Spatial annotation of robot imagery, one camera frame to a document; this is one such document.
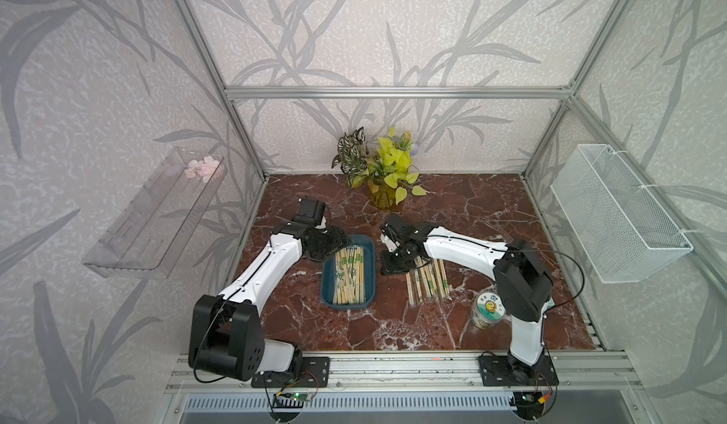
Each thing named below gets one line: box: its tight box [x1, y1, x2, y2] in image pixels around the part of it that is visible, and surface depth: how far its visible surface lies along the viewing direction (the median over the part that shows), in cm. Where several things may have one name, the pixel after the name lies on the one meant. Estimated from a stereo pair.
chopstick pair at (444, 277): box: [438, 258, 450, 298], surface depth 91 cm
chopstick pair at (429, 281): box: [419, 264, 436, 301], surface depth 91 cm
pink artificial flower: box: [185, 156, 226, 183], surface depth 78 cm
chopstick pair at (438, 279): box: [433, 258, 445, 301], surface depth 91 cm
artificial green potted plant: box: [331, 126, 427, 210], surface depth 95 cm
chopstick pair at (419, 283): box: [412, 267, 426, 303], surface depth 91 cm
